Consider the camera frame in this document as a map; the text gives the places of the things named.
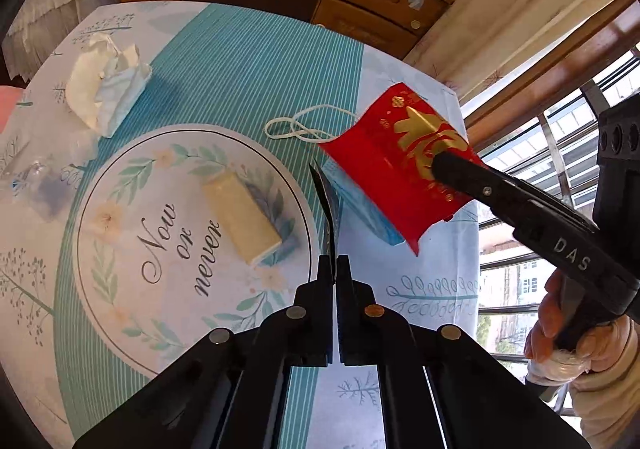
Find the white lace cover cloth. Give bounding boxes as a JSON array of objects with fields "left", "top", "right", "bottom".
[{"left": 0, "top": 0, "right": 118, "bottom": 82}]

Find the blue face mask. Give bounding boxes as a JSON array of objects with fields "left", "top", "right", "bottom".
[{"left": 265, "top": 104, "right": 407, "bottom": 246}]

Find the black foil wrapper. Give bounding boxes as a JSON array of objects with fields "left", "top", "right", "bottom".
[{"left": 309, "top": 162, "right": 346, "bottom": 275}]

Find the clear plastic wrapper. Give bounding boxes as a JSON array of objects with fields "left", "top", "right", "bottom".
[{"left": 0, "top": 144, "right": 96, "bottom": 222}]

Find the window with metal grille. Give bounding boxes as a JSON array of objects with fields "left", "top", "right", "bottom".
[{"left": 462, "top": 0, "right": 640, "bottom": 430}]

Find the red paper bag gold print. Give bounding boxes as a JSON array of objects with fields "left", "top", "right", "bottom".
[{"left": 319, "top": 82, "right": 486, "bottom": 257}]

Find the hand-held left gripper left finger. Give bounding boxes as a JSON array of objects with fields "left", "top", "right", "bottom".
[{"left": 72, "top": 254, "right": 335, "bottom": 449}]

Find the person's right hand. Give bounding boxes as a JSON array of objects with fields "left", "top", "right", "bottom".
[{"left": 525, "top": 271, "right": 640, "bottom": 374}]

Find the small beige box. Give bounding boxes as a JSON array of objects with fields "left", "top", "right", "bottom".
[{"left": 200, "top": 172, "right": 283, "bottom": 266}]

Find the person's right forearm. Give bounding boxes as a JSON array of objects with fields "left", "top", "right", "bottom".
[{"left": 525, "top": 351, "right": 640, "bottom": 436}]

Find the pink cushion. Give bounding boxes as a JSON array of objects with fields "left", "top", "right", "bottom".
[{"left": 0, "top": 86, "right": 27, "bottom": 132}]

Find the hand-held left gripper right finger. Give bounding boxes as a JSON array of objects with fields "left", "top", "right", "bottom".
[{"left": 336, "top": 254, "right": 591, "bottom": 449}]

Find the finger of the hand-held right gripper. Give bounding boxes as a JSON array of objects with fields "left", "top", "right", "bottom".
[{"left": 431, "top": 152, "right": 598, "bottom": 232}]

